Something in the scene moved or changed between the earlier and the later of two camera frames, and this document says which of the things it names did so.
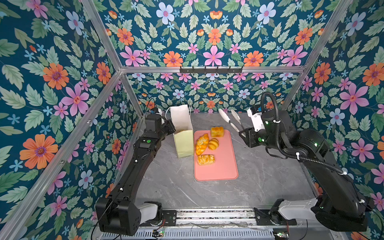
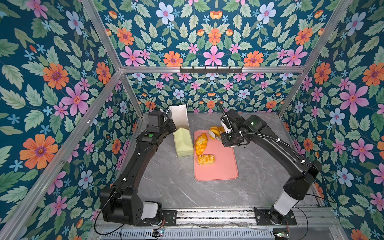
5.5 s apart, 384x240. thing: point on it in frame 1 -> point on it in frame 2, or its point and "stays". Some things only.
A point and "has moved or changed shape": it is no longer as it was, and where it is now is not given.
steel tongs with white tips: [227, 119] has moved or changed shape
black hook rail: [211, 70] stays
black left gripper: [169, 124] stays
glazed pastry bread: [205, 159] stays
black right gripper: [248, 134] -> [224, 141]
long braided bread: [201, 144] stays
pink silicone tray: [225, 167] stays
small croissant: [213, 144] -> [216, 130]
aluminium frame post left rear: [105, 39] stays
